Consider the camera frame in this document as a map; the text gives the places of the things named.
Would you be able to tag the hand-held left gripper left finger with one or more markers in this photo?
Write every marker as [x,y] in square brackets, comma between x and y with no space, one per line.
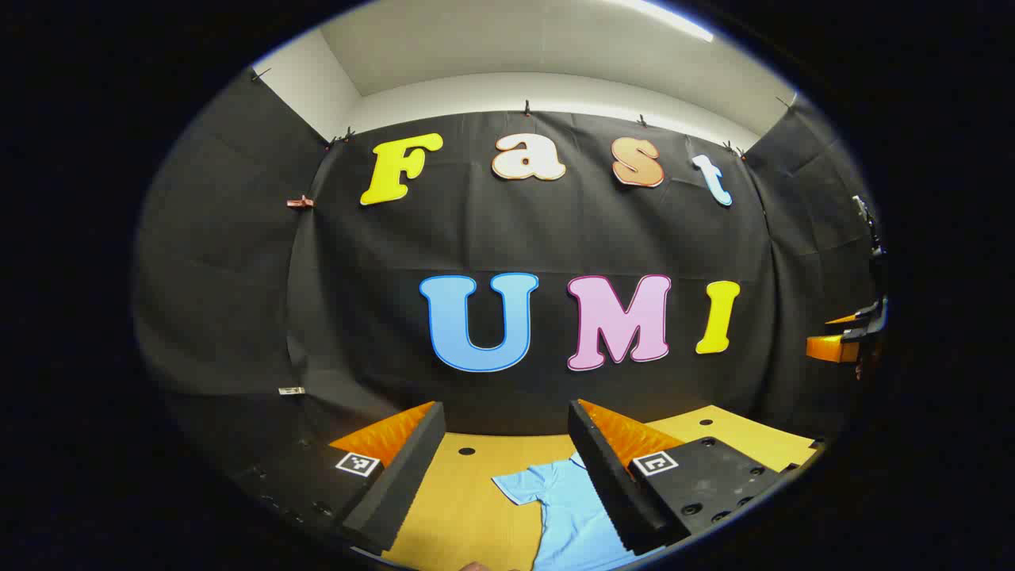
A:
[404,476]

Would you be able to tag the row of small black clips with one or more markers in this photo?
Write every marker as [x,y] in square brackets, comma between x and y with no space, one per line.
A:
[526,109]

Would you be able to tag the orange spring clip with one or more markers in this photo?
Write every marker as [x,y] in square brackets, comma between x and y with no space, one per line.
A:
[300,203]

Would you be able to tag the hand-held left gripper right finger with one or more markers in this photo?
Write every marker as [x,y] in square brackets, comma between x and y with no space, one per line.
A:
[607,484]

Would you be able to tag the light blue T-shirt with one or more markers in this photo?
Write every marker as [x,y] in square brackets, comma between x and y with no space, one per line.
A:
[571,515]

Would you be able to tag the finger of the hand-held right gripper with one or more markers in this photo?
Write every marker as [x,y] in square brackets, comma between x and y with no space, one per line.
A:
[842,319]
[829,349]

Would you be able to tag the black backdrop cloth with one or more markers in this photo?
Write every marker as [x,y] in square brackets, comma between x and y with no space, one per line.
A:
[357,262]

